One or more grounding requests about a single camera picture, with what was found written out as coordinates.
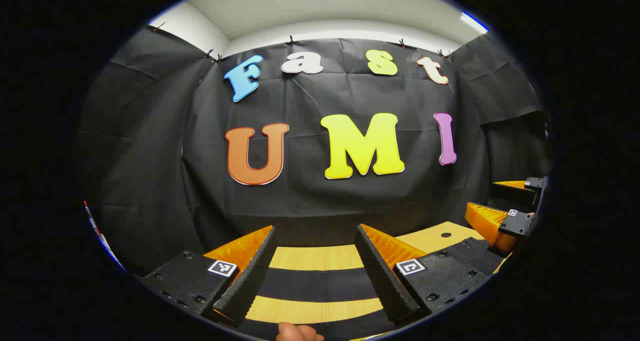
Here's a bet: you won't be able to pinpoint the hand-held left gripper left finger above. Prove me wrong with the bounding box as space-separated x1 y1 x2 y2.
141 225 277 328

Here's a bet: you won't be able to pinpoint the black jeans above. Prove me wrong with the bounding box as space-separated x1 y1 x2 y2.
227 267 416 341

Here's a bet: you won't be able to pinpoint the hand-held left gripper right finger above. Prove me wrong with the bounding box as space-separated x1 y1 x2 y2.
355 224 505 327

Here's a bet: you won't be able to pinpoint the black backdrop cloth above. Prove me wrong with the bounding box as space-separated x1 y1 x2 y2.
75 23 551 277

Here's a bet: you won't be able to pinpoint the ceiling light panel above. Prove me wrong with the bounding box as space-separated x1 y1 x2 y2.
460 12 490 35

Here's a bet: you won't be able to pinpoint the white printed board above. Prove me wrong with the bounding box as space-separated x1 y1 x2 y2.
82 200 126 272

